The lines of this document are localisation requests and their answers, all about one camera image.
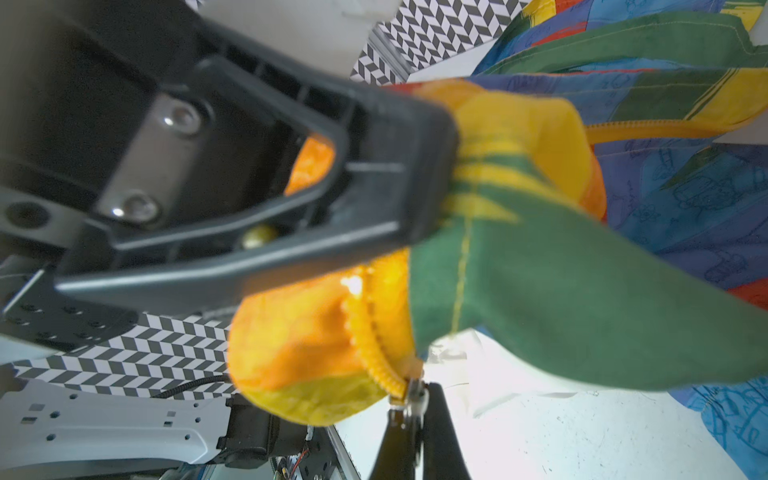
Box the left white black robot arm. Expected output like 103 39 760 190
1 365 469 479

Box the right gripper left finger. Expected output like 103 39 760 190
55 191 420 315

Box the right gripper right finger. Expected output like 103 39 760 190
198 21 458 252

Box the rainbow coloured jacket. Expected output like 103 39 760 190
228 1 767 479

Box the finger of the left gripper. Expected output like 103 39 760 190
369 408 417 480
422 383 471 480

